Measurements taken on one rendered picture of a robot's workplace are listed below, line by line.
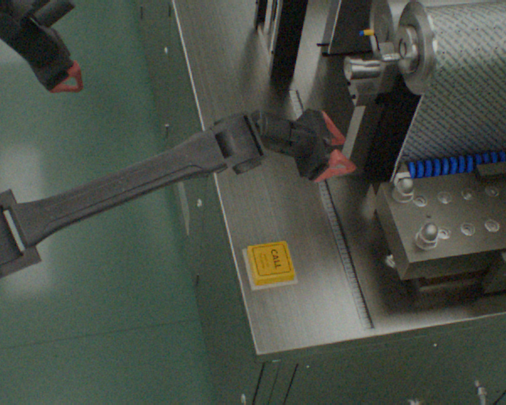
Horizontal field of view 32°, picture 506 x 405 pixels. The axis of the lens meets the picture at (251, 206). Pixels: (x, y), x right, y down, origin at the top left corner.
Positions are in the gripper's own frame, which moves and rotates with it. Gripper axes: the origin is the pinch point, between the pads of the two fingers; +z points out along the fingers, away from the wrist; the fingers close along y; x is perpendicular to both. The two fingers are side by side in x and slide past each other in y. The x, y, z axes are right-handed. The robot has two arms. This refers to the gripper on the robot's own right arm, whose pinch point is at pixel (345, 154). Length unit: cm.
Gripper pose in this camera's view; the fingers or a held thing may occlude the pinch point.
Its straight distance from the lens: 149.3
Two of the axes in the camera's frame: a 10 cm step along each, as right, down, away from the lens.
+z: 7.8, 1.8, 6.0
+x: 5.8, -5.5, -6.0
